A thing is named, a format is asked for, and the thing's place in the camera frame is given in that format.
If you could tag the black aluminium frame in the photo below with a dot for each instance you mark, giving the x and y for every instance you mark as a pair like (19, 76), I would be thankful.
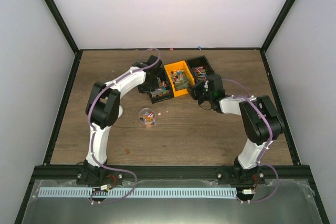
(49, 171)

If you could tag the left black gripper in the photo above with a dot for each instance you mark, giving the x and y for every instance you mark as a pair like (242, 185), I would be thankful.
(155, 86)

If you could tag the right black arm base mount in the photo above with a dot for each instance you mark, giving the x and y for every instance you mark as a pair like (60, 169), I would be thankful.
(235, 176)

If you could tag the orange candy bin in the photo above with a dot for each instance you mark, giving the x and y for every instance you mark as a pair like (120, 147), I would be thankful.
(178, 68)

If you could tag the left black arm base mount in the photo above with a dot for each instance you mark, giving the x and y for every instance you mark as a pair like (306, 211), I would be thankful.
(98, 177)

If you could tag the light blue slotted cable duct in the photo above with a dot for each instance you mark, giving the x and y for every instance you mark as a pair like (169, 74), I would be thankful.
(77, 192)

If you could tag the clear plastic cup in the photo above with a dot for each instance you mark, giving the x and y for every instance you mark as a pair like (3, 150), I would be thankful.
(147, 117)

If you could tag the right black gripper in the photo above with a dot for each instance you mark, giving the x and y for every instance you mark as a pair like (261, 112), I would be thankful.
(195, 95)

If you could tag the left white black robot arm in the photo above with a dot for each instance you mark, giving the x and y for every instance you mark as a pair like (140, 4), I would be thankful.
(103, 107)

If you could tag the black candy bin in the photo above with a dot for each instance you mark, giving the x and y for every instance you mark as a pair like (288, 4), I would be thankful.
(161, 89)
(200, 68)

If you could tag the white round cup lid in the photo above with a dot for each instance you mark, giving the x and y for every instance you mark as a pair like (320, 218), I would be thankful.
(120, 111)

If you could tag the green plastic scoop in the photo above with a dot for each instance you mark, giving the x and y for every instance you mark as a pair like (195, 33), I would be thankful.
(181, 82)

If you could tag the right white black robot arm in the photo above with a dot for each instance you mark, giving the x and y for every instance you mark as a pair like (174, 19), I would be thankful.
(261, 120)

